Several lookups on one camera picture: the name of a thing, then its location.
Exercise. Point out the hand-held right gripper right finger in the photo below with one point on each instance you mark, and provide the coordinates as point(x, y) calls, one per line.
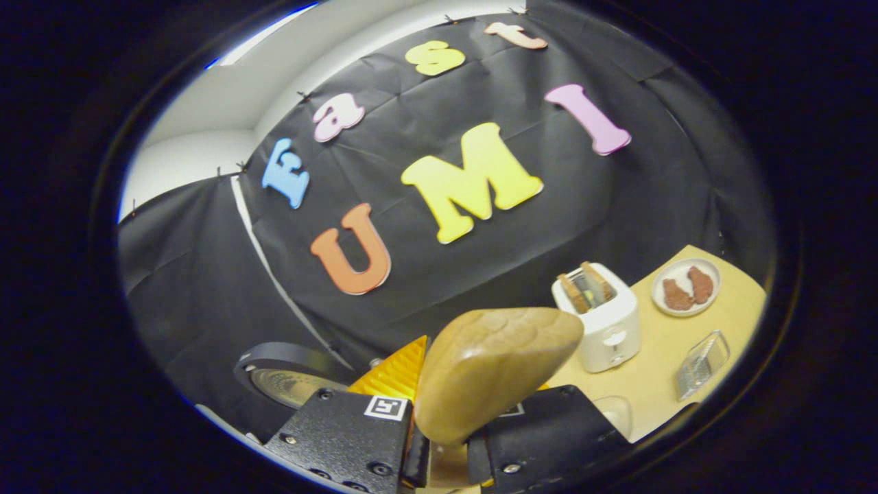
point(549, 439)

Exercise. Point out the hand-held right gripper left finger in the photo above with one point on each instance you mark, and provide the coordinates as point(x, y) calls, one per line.
point(336, 436)

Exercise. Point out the dark grey rice cooker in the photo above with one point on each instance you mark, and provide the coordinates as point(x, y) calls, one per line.
point(288, 384)

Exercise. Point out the wooden spoon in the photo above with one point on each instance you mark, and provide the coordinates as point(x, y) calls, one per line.
point(487, 370)

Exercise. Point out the clear plastic rice tray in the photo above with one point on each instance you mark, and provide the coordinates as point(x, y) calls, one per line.
point(617, 415)

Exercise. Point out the white toaster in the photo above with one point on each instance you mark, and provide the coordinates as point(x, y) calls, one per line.
point(610, 336)

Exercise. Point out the brown meat piece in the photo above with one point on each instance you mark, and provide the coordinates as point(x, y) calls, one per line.
point(701, 285)
point(678, 295)

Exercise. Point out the round white plate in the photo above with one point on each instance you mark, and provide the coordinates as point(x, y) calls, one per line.
point(675, 269)

